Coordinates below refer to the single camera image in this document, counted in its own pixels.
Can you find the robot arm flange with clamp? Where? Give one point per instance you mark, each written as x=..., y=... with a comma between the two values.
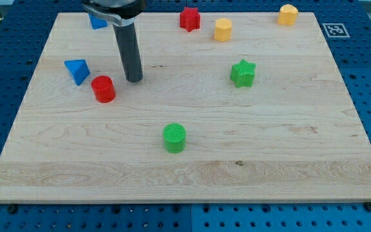
x=118, y=12

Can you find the green cylinder block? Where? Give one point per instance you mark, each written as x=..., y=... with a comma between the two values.
x=174, y=135

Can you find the light wooden board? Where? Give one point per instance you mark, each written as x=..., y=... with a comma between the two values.
x=294, y=136

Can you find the green star block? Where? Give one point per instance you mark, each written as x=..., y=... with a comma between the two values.
x=243, y=73

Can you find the red cylinder block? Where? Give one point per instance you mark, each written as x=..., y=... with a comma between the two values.
x=103, y=89

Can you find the yellow hexagon block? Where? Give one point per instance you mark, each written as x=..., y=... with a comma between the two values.
x=223, y=29

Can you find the red star block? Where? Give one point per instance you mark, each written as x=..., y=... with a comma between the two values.
x=190, y=19

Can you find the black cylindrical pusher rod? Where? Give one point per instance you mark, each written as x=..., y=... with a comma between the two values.
x=127, y=43

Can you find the blue triangle block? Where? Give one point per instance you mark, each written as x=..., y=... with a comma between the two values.
x=78, y=69

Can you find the blue block behind rod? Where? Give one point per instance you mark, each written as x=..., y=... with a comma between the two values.
x=97, y=23

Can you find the yellow heart block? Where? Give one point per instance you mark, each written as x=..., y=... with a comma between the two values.
x=287, y=15

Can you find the white fiducial marker tag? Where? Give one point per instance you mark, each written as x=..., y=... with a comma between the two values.
x=335, y=30

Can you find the black bolt front left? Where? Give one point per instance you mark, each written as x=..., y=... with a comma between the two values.
x=12, y=209

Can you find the black bolt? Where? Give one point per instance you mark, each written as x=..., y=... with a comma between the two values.
x=12, y=209
x=367, y=206

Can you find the black bolt front right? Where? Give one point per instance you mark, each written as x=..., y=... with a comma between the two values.
x=367, y=206

